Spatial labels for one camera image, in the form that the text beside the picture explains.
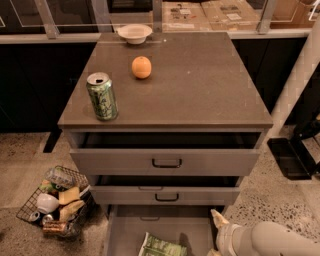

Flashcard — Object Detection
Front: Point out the grey drawer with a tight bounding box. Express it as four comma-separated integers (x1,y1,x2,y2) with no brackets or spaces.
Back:
68,132,260,176
103,205,224,256
91,176,240,206

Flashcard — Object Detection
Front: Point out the white bowl in basket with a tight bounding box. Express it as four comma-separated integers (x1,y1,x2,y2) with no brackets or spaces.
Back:
36,193,59,214

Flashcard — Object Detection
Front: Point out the green rice chip bag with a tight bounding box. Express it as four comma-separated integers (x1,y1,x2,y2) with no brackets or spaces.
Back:
138,232,187,256

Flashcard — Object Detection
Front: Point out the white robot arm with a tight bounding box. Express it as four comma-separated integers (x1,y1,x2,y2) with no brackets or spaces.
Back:
207,18,320,256

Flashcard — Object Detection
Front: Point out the clear plastic bottle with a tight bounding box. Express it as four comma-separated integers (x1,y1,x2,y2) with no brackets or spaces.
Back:
45,167,75,189

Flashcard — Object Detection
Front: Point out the green soda can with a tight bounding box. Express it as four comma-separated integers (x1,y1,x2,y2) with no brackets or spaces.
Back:
86,72,118,120

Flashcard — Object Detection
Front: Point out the cardboard box left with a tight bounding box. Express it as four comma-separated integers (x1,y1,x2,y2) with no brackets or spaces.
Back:
162,2,212,32

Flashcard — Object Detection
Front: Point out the black wire basket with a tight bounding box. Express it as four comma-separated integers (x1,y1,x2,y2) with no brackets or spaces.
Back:
16,166,95,238

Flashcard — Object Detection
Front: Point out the brown snack bag in basket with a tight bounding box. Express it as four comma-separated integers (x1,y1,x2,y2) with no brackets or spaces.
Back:
43,221,67,234

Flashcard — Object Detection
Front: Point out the grey top drawer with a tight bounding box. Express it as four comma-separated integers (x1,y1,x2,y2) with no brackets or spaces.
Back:
68,132,260,176

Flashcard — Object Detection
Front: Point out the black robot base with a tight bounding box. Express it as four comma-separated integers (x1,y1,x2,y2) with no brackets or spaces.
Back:
267,113,320,180

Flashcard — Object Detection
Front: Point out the grey drawer cabinet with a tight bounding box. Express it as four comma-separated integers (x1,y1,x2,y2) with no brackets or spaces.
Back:
57,31,274,256

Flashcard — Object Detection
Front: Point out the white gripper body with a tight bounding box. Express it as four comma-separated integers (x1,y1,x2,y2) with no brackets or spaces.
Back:
216,224,239,256

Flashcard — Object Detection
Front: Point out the yellow sponge in basket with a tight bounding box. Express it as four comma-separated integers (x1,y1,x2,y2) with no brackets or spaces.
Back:
58,187,80,205

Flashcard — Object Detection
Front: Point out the cardboard box right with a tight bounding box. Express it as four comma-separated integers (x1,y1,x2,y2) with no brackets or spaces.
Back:
201,0,260,31

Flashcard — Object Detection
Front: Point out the white ceramic bowl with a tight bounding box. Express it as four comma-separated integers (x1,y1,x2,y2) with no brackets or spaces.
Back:
117,24,152,45

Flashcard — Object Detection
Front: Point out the grey middle drawer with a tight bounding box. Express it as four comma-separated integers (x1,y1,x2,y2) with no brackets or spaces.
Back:
91,176,240,206

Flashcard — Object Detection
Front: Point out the cardboard box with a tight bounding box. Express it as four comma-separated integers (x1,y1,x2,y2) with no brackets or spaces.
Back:
201,0,260,31
162,2,212,32

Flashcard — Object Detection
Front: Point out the orange fruit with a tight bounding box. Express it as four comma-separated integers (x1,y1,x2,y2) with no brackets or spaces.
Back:
131,56,152,79

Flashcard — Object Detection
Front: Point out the grey bottom drawer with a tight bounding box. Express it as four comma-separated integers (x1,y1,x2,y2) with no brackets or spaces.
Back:
103,205,224,256

